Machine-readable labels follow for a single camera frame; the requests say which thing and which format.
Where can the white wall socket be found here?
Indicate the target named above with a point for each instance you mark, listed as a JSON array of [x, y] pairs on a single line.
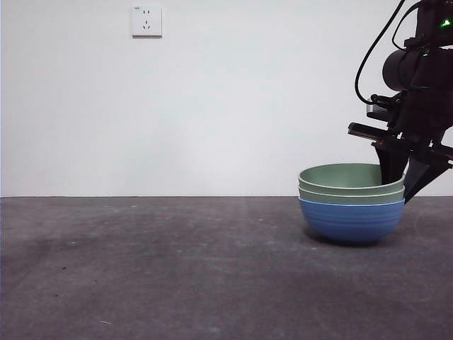
[[147, 21]]

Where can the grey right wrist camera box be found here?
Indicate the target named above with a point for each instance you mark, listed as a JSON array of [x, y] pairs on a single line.
[[377, 113]]

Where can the blue ribbed bowl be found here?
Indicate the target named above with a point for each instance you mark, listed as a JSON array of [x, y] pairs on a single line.
[[350, 221]]

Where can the green ribbed bowl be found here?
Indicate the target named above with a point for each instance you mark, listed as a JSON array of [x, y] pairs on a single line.
[[350, 197], [343, 175]]

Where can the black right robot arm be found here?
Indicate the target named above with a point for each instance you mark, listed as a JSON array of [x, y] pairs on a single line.
[[400, 71]]

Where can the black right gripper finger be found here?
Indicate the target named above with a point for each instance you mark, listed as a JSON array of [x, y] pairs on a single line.
[[423, 173], [393, 164]]

